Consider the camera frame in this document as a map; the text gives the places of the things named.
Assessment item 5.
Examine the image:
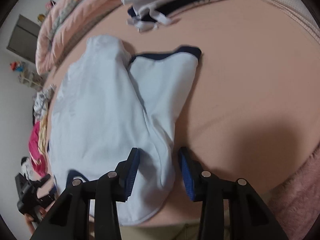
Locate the light blue t-shirt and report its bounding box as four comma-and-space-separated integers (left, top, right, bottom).
49, 35, 202, 226

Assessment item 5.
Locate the black white patterned cloth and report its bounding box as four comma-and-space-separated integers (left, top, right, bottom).
21, 157, 33, 180

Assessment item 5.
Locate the magenta pink garment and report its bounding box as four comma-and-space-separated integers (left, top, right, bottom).
28, 121, 48, 178

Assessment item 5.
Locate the pale yellow garment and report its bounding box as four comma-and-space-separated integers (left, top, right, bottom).
38, 114, 48, 155

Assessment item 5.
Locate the pink bed sheet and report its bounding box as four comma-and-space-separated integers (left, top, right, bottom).
37, 0, 320, 228

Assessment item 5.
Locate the grey white patterned garment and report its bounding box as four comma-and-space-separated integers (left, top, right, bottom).
33, 84, 56, 121

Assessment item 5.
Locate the pink fluffy sleeve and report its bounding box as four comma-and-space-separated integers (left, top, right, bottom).
267, 146, 319, 239

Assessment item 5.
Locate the pink floral quilt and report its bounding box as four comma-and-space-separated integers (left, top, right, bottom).
35, 0, 122, 75

